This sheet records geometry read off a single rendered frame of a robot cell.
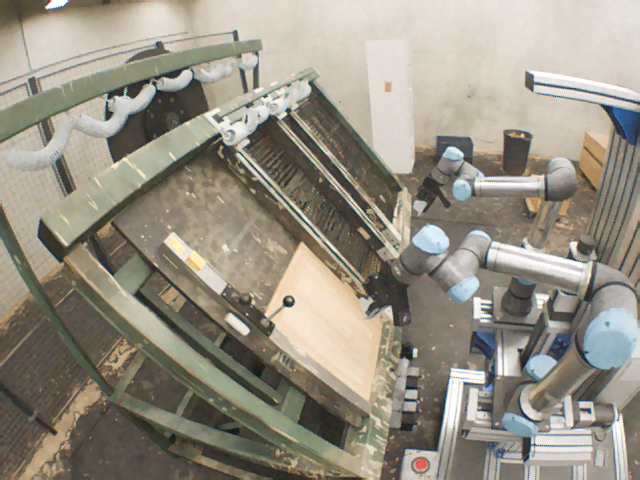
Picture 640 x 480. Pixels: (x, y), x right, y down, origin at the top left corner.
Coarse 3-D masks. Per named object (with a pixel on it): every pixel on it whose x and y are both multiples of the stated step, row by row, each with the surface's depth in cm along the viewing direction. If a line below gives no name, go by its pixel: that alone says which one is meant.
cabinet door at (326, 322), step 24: (288, 264) 125; (312, 264) 133; (288, 288) 117; (312, 288) 127; (336, 288) 138; (264, 312) 105; (288, 312) 112; (312, 312) 121; (336, 312) 131; (360, 312) 143; (288, 336) 106; (312, 336) 115; (336, 336) 124; (360, 336) 135; (336, 360) 118; (360, 360) 128; (360, 384) 121
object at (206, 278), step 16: (176, 256) 87; (192, 272) 89; (208, 272) 92; (208, 288) 91; (224, 304) 93; (240, 320) 96; (256, 336) 99; (272, 336) 98; (288, 352) 100; (304, 352) 105; (304, 368) 103; (320, 368) 107; (320, 384) 107; (336, 384) 108; (352, 400) 110
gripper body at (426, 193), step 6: (426, 180) 137; (432, 180) 133; (426, 186) 137; (432, 186) 136; (420, 192) 139; (426, 192) 137; (432, 192) 137; (420, 198) 140; (426, 198) 139; (432, 198) 137
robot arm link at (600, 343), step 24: (600, 288) 53; (624, 288) 48; (600, 312) 47; (624, 312) 43; (576, 336) 54; (600, 336) 45; (624, 336) 41; (576, 360) 53; (600, 360) 46; (624, 360) 42; (528, 384) 77; (552, 384) 60; (576, 384) 55; (528, 408) 68; (552, 408) 67; (528, 432) 68
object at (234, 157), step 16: (224, 128) 116; (224, 144) 118; (240, 144) 119; (224, 160) 123; (240, 160) 121; (240, 176) 125; (256, 176) 123; (256, 192) 128; (272, 192) 126; (272, 208) 130; (288, 208) 129; (288, 224) 133; (304, 224) 132; (304, 240) 135; (320, 240) 136; (320, 256) 138; (336, 256) 140; (336, 272) 141; (352, 272) 144; (384, 320) 151
